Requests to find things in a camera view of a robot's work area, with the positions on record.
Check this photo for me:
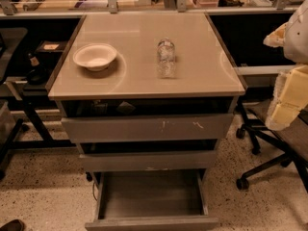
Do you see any grey top drawer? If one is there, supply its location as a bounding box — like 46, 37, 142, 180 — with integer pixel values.
62, 113, 234, 143

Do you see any grey drawer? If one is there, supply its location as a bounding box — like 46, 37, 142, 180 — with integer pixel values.
80, 140, 218, 172
85, 169, 218, 231
62, 113, 234, 143

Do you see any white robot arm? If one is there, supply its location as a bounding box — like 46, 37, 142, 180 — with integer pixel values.
263, 9, 308, 131

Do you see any white paper bowl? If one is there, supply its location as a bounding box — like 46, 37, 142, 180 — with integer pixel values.
73, 43, 117, 71

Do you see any black device under desk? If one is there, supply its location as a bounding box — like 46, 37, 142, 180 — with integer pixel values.
26, 53, 48, 85

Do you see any grey drawer cabinet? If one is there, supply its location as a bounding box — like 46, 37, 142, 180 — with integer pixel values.
45, 13, 248, 231

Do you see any grey middle drawer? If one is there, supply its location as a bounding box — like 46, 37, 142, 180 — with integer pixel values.
80, 140, 218, 172

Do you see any grey bottom drawer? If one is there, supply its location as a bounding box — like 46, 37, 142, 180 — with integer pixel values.
85, 169, 218, 231

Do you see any black office chair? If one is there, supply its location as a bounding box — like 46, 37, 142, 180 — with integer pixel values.
236, 97, 308, 192

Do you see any dark shoe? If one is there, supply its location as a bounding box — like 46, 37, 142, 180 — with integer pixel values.
0, 219, 24, 231

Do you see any clear plastic water bottle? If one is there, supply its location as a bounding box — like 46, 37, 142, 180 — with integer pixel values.
157, 38, 176, 78

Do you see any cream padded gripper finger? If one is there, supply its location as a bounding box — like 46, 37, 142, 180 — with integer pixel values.
263, 23, 287, 48
266, 64, 308, 131

